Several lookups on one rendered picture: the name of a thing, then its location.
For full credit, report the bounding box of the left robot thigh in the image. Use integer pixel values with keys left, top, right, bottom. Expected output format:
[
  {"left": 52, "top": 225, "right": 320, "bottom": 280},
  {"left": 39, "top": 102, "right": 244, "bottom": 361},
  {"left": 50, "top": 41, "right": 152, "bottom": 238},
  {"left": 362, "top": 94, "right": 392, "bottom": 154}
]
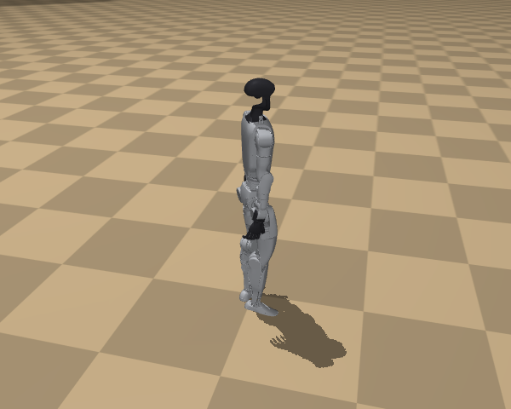
[{"left": 237, "top": 187, "right": 258, "bottom": 252}]

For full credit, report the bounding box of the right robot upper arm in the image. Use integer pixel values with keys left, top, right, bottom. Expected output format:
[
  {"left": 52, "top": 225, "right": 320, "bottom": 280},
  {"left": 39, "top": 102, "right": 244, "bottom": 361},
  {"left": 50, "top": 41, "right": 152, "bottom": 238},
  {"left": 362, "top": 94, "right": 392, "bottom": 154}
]
[{"left": 255, "top": 127, "right": 273, "bottom": 183}]

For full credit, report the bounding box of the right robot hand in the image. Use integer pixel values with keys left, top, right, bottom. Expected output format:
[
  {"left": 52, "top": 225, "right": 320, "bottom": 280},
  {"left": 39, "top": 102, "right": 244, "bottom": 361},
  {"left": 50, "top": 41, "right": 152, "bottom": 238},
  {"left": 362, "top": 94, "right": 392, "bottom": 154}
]
[{"left": 243, "top": 210, "right": 265, "bottom": 240}]

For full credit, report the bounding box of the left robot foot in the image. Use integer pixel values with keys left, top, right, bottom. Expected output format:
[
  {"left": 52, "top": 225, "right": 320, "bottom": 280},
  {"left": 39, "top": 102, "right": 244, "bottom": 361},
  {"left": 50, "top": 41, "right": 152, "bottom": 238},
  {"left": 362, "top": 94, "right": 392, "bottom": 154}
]
[{"left": 239, "top": 287, "right": 251, "bottom": 302}]

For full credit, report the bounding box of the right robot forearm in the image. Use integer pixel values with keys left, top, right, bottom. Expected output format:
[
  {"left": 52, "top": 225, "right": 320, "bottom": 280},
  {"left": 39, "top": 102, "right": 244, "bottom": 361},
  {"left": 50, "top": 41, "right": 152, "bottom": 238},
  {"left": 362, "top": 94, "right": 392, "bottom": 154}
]
[{"left": 254, "top": 174, "right": 273, "bottom": 220}]

